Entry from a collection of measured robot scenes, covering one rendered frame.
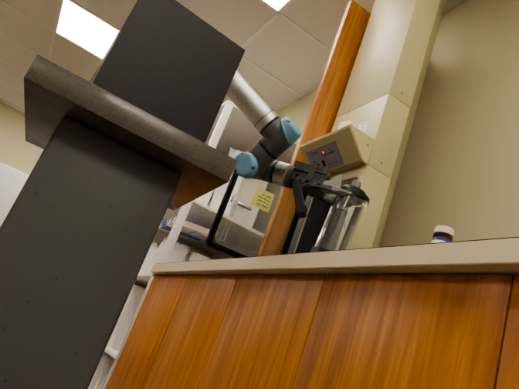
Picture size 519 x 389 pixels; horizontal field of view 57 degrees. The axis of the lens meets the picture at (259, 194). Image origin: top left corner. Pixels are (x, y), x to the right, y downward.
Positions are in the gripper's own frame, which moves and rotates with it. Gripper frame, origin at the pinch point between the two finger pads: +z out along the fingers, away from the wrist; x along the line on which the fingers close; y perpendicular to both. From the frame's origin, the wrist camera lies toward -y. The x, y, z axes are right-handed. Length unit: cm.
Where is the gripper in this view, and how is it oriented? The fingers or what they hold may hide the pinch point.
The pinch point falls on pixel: (347, 201)
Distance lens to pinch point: 145.7
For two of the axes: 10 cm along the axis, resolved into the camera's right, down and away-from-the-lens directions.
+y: 4.0, -8.7, 2.8
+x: 2.3, 3.9, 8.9
